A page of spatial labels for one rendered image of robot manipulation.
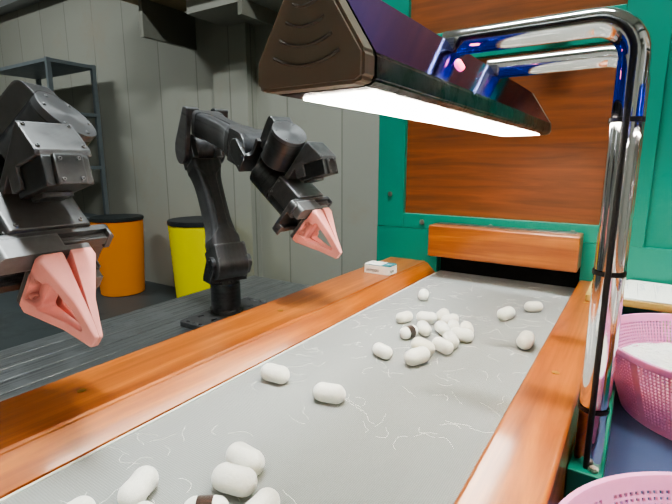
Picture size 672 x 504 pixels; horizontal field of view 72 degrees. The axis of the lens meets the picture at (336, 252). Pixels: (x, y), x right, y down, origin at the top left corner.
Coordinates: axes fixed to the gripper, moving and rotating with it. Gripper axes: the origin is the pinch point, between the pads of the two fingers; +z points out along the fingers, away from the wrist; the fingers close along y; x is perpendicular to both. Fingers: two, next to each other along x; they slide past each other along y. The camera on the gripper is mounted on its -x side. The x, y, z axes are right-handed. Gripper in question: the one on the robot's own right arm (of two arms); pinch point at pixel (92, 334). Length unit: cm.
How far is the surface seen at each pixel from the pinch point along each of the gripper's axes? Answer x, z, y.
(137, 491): 2.2, 12.5, -2.1
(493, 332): -4, 23, 50
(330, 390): 0.0, 15.0, 18.4
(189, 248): 154, -122, 165
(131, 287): 241, -161, 178
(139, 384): 10.4, 1.7, 7.2
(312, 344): 8.8, 7.3, 30.9
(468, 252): -1, 9, 76
